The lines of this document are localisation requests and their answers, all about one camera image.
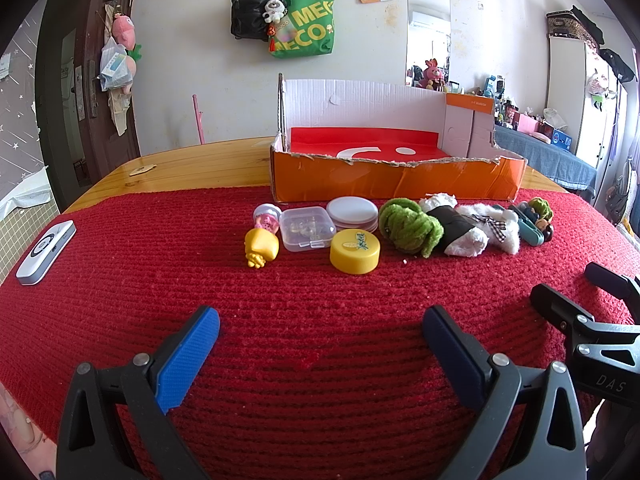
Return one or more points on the dark wooden door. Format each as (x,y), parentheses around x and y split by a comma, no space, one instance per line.
(85,125)

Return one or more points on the white fluffy scrunchie with bow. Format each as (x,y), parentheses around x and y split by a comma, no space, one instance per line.
(505,235)

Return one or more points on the wall mirror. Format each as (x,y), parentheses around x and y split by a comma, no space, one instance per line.
(427,25)

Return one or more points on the large green yarn scrunchie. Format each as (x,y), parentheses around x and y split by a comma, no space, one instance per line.
(407,227)

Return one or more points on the yellow round lid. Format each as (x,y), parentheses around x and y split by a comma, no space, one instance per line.
(354,255)

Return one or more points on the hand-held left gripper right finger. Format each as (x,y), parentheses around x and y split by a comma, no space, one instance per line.
(450,355)

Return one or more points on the star patterned curtain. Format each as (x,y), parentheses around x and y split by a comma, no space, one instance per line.
(20,110)

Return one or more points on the hanging beige cloth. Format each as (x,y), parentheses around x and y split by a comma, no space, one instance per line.
(120,112)

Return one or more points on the white and green hanging plush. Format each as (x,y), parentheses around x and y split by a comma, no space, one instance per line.
(600,87)

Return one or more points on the black backpack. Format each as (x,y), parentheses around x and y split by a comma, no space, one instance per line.
(247,10)

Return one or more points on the blue tissue box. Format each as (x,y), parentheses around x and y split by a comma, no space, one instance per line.
(562,138)

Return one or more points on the peach plush with green leaves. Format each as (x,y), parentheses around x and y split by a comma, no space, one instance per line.
(135,55)

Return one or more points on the floral patterned clothing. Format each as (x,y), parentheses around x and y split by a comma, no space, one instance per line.
(22,430)

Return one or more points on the chair with hanging bags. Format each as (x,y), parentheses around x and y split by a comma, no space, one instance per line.
(620,195)

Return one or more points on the table with blue cloth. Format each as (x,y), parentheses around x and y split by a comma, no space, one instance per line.
(550,160)

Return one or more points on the white handheld device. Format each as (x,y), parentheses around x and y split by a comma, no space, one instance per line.
(45,252)

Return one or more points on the white wardrobe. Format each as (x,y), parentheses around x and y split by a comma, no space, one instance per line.
(567,90)

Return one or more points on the pink stick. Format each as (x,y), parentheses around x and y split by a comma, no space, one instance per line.
(198,120)

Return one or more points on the green tote bag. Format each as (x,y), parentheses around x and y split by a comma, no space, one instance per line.
(305,30)

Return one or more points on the small doll figure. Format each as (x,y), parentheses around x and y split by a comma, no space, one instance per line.
(546,227)

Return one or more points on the small green yarn scrunchie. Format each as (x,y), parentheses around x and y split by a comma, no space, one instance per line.
(540,206)

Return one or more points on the pink and yellow toy figure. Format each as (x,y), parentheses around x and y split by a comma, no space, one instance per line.
(262,247)

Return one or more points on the orange cardboard box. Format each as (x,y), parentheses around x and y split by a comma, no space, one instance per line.
(390,180)

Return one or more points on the cluster of cosmetics bottles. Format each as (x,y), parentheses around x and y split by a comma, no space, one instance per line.
(492,90)

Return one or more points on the dark patterned suitcase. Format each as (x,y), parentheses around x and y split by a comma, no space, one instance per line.
(567,27)

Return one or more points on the black bag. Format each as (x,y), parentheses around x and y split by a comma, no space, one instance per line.
(617,65)

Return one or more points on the red knitted mat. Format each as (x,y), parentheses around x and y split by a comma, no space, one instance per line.
(320,310)

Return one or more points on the pink box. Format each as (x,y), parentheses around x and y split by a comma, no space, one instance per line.
(527,122)

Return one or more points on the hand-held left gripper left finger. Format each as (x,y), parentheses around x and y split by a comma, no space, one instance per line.
(187,355)

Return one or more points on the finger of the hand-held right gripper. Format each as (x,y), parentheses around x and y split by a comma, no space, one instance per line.
(555,305)
(612,282)

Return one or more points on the pink bunny plush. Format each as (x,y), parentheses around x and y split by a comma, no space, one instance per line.
(431,75)

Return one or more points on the clear plastic box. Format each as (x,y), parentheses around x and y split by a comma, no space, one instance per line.
(306,230)

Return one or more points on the beige tag sticker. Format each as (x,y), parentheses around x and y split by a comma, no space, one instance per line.
(142,170)

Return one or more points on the white plastic bag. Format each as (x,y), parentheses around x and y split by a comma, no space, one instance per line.
(555,117)

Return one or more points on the clear plastic bag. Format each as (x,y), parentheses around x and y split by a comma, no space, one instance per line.
(114,67)

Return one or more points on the teal clip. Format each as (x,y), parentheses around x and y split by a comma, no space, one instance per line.
(527,231)

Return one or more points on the rice ball plush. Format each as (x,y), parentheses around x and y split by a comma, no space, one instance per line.
(457,225)

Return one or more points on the pink plush toy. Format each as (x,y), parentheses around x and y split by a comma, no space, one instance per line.
(123,29)

